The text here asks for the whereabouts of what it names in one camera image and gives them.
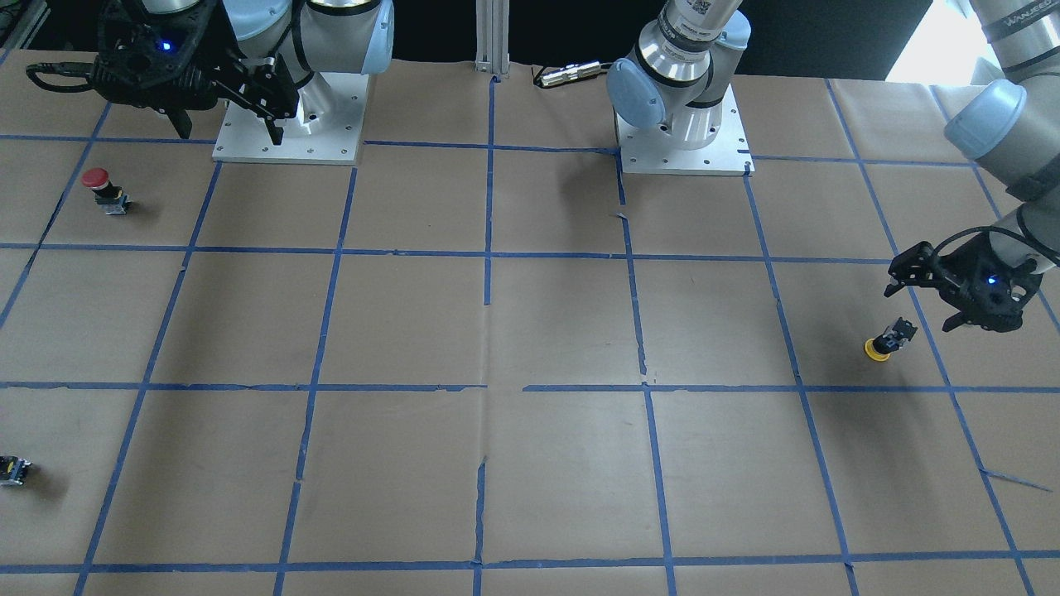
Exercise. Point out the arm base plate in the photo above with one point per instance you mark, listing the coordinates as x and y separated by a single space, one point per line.
325 131
708 141

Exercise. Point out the yellow push button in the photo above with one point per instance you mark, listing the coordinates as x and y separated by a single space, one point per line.
891 340

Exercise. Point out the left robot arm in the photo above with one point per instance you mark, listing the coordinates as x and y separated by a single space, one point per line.
1011 130

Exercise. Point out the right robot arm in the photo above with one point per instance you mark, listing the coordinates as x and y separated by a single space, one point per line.
312 36

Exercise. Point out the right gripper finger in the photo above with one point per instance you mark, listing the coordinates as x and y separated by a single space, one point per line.
263 86
181 121

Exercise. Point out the red push button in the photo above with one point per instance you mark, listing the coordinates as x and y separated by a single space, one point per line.
111 198

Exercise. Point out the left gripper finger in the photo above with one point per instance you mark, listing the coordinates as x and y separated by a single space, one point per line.
915 267
963 318

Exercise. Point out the aluminium frame post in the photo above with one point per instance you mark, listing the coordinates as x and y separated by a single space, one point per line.
492 37

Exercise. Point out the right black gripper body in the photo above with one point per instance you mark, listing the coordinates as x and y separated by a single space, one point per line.
222 51

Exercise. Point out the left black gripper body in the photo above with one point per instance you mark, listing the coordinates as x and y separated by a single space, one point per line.
954 266

